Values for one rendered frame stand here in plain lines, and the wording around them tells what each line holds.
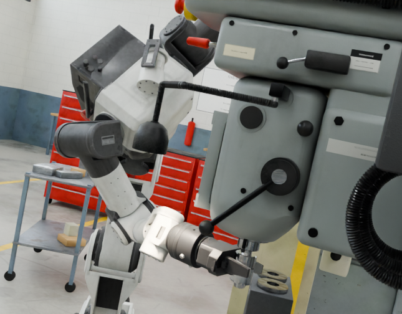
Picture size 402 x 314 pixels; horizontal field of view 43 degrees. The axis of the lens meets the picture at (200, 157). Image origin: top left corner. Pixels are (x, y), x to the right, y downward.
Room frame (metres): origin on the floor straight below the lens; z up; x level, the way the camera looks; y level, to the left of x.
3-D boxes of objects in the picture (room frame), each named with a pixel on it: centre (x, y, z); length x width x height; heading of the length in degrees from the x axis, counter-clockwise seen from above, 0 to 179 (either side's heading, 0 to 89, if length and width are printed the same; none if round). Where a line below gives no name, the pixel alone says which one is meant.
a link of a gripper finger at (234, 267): (1.04, -0.12, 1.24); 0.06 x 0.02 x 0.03; 55
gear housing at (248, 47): (1.05, -0.18, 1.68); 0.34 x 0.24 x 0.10; 73
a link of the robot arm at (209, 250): (1.12, -0.06, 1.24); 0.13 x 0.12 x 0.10; 145
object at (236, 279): (1.06, -0.14, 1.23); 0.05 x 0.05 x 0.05
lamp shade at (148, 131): (1.05, 0.11, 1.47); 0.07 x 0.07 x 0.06
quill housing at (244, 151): (1.06, -0.14, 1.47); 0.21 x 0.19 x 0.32; 163
